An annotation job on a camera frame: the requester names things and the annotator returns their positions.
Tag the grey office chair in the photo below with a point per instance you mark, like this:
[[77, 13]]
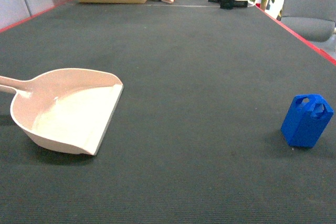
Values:
[[314, 20]]

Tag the blue plastic part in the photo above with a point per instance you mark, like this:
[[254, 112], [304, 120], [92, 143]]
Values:
[[306, 119]]

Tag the beige plastic dustpan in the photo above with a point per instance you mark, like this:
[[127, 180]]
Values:
[[65, 110]]

